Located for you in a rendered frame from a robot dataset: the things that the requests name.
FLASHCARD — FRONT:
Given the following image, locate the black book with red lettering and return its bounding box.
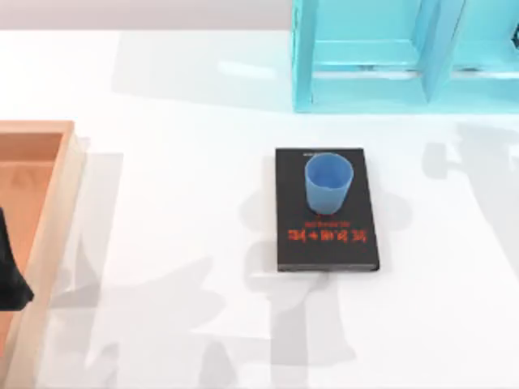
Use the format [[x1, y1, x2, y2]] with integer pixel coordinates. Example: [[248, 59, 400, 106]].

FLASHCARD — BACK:
[[275, 147, 381, 273]]

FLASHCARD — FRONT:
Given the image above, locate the light blue rack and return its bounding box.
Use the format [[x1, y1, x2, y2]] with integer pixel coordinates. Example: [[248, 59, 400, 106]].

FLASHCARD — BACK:
[[290, 0, 519, 115]]

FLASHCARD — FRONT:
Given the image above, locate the salmon-coloured shallow box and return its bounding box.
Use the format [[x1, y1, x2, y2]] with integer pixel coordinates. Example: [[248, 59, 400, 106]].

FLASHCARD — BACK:
[[0, 120, 87, 389]]

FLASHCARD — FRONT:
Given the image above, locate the blue cup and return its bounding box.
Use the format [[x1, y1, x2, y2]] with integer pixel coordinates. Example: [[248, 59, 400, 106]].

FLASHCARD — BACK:
[[304, 152, 354, 216]]

